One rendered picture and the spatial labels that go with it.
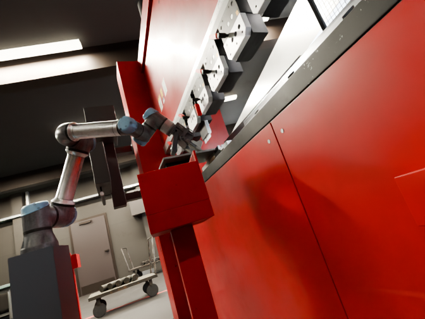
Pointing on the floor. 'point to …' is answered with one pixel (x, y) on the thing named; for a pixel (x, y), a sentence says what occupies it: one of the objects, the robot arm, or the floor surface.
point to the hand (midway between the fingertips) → (200, 155)
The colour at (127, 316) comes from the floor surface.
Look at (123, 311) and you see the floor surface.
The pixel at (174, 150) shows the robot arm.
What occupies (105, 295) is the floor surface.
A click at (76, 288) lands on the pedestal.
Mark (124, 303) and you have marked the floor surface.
